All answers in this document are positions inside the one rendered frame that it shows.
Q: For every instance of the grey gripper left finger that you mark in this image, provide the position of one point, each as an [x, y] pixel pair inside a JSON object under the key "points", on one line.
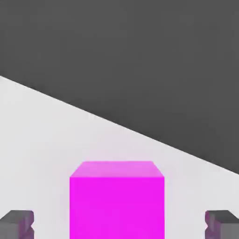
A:
{"points": [[15, 224]]}

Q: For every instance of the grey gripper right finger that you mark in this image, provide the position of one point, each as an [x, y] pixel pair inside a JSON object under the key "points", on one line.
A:
{"points": [[224, 225]]}

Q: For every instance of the small magenta cube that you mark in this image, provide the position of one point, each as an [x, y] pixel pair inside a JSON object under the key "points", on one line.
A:
{"points": [[116, 201]]}

